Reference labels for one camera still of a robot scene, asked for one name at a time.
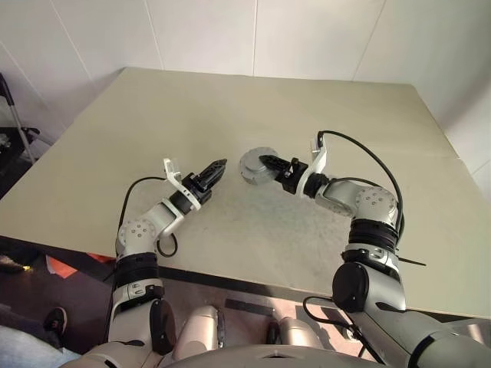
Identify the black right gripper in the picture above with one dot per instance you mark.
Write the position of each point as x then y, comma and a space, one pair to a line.
294, 178

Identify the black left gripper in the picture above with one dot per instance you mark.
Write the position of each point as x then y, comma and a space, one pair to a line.
199, 191

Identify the silver motor housing lid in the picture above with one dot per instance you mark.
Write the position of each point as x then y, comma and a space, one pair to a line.
251, 157

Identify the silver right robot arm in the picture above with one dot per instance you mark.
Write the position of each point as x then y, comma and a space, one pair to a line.
372, 280

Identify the silver rounded robot thigh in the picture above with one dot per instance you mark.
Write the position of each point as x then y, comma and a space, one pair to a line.
201, 326
301, 331

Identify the orange floor item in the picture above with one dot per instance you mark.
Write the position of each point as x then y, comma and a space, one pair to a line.
63, 266

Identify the silver robot torso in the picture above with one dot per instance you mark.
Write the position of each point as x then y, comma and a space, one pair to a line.
276, 356

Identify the black metal cart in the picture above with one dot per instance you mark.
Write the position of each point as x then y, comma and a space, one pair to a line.
11, 142

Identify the black sneaker shoe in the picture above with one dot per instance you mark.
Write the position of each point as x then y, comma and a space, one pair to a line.
55, 318

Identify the blue jeans leg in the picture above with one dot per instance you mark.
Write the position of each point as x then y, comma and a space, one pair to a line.
23, 345

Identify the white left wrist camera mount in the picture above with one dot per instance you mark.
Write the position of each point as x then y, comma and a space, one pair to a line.
171, 167

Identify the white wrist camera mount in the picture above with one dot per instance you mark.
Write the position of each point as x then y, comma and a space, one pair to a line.
171, 167
319, 153

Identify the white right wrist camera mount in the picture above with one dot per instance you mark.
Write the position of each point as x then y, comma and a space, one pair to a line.
319, 153

